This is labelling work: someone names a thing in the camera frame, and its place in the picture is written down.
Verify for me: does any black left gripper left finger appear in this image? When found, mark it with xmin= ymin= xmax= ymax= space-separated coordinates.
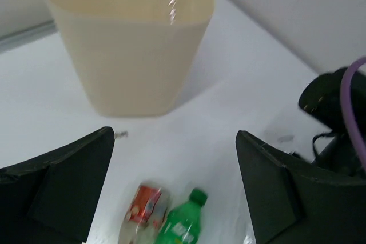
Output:
xmin=1 ymin=127 xmax=115 ymax=243

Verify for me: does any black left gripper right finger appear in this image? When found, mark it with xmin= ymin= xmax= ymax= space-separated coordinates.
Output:
xmin=236 ymin=131 xmax=365 ymax=243

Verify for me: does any red cap label bottle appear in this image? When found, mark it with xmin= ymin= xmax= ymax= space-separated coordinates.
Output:
xmin=118 ymin=181 xmax=172 ymax=244

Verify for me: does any green plastic bottle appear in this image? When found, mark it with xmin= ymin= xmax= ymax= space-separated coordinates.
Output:
xmin=154 ymin=188 xmax=208 ymax=244

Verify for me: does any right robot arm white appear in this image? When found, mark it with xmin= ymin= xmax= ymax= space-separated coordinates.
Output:
xmin=298 ymin=67 xmax=365 ymax=179

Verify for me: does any beige plastic bin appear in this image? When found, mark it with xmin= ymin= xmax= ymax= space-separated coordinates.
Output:
xmin=46 ymin=0 xmax=214 ymax=117

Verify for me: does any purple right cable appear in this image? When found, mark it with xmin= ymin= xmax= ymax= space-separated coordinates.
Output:
xmin=340 ymin=57 xmax=366 ymax=167

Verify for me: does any aluminium frame rail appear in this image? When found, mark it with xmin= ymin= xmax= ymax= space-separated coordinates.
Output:
xmin=0 ymin=21 xmax=57 ymax=53

